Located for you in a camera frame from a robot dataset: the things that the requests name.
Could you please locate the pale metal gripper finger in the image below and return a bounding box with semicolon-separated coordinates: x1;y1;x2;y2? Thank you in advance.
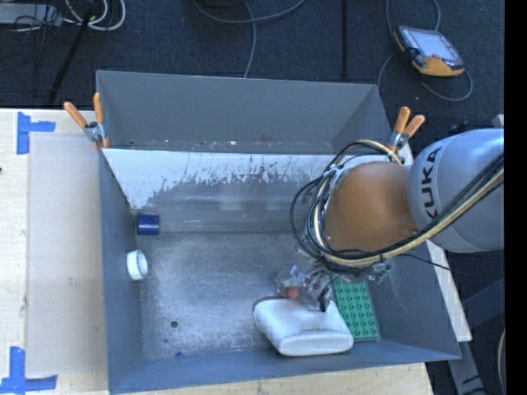
283;284;316;304
274;264;308;286

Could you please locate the white rounded plastic box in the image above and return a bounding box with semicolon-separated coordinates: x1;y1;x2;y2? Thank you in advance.
252;296;355;357

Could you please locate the green studded flat block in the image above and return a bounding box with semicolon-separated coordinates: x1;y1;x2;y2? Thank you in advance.
329;276;380;341

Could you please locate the grey metal bin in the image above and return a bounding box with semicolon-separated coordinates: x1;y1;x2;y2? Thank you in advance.
95;70;463;395

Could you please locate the blue cylinder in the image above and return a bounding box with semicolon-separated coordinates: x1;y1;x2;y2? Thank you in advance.
136;211;161;236

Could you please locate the pale wood flat board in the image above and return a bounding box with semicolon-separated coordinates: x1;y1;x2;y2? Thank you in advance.
24;131;110;380

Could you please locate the white tape ring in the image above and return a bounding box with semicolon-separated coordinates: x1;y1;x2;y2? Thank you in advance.
125;249;150;281

